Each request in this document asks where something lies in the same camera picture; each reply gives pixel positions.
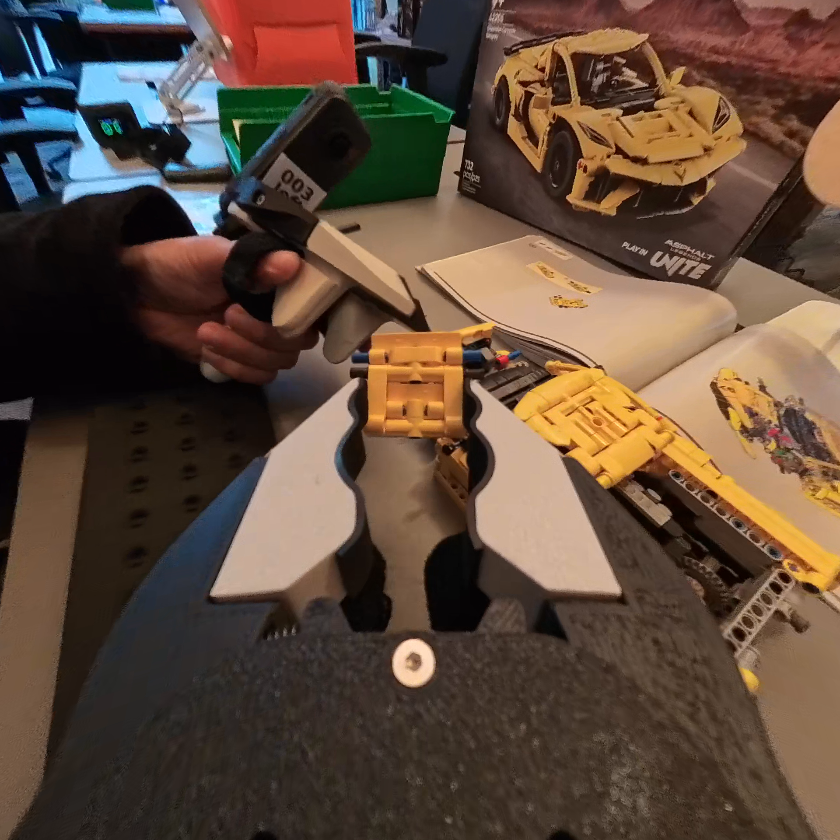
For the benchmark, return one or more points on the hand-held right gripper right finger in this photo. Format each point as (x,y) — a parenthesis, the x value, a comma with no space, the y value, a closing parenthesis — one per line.
(544,525)

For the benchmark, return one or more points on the yellow brick hood panel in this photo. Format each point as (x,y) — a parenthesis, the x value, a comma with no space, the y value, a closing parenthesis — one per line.
(407,394)

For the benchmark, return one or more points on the black office chair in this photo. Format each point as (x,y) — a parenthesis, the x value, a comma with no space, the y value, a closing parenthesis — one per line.
(446,33)
(39,92)

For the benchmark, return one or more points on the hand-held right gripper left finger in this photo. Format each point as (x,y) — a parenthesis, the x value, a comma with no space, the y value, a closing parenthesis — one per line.
(289,525)

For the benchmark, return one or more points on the black dotted rubber mat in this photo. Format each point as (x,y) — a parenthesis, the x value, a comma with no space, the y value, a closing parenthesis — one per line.
(164,472)

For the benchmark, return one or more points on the black toy car set box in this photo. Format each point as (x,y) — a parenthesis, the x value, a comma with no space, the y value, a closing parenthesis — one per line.
(590,98)

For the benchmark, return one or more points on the person's left hand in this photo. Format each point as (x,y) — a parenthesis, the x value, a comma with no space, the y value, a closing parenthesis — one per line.
(177,282)

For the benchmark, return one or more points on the green plastic bin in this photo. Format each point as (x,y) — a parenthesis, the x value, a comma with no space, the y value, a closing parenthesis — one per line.
(407,157)

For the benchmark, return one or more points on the black device green lights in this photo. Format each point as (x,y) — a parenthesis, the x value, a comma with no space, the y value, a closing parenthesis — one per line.
(131,141)

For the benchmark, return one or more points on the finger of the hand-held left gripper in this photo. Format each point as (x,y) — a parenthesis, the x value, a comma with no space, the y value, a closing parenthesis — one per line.
(358,266)
(348,334)

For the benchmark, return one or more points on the open instruction booklet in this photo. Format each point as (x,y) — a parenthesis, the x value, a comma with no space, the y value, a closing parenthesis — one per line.
(623,308)

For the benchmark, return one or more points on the person's left forearm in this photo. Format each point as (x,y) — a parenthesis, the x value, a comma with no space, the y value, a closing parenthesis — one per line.
(65,295)

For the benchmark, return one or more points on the orange plastic tote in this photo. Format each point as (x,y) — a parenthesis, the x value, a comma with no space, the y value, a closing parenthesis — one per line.
(295,46)

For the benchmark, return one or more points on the yellow brick model car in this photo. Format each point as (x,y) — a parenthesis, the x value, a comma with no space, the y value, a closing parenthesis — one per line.
(590,426)

